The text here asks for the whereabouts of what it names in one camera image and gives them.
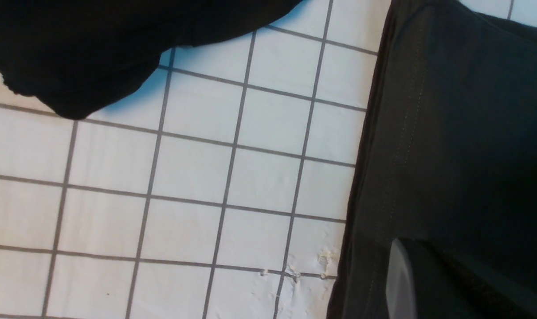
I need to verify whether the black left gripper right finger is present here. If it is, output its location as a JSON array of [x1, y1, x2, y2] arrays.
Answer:
[[410, 240, 537, 319]]

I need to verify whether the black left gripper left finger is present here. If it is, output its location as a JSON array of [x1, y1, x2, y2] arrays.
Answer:
[[385, 239, 418, 319]]

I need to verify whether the gray long-sleeved shirt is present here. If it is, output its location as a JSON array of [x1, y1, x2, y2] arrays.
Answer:
[[326, 0, 537, 319]]

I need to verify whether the black cloth pile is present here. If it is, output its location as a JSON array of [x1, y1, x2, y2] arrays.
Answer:
[[0, 0, 299, 121]]

